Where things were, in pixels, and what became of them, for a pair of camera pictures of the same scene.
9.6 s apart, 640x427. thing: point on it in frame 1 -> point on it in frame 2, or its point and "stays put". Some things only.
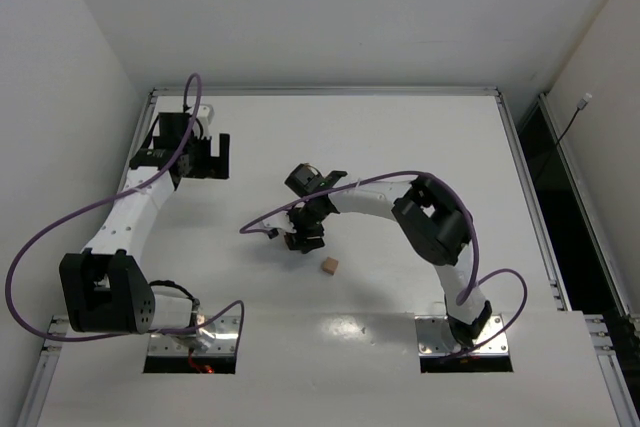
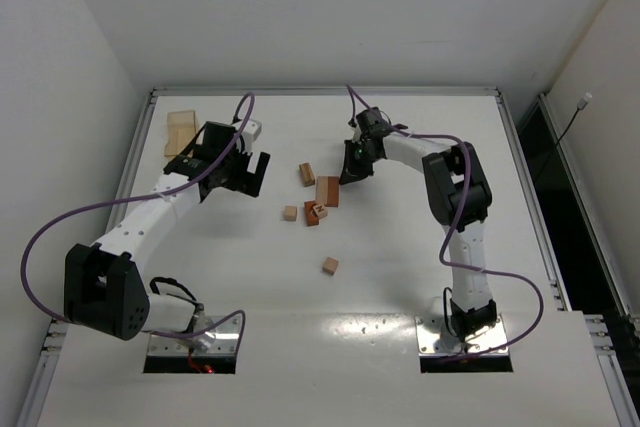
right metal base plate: x=436 y=338 stays put
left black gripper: x=211 y=167 -> x=240 y=173
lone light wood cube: x=330 y=265 stays put
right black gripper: x=304 y=239 -> x=354 y=162
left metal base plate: x=216 y=337 stays put
